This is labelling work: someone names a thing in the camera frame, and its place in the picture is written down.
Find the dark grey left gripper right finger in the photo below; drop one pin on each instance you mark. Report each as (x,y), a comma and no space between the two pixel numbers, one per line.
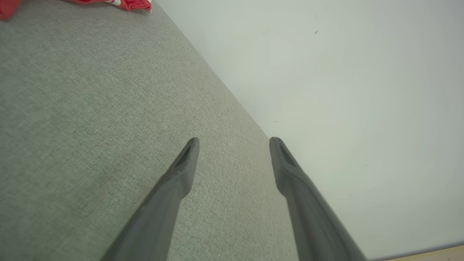
(311,217)

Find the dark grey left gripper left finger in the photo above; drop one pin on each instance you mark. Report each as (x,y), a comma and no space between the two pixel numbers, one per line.
(156,217)

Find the red white sports shirt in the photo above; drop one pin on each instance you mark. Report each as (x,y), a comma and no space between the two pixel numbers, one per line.
(137,4)

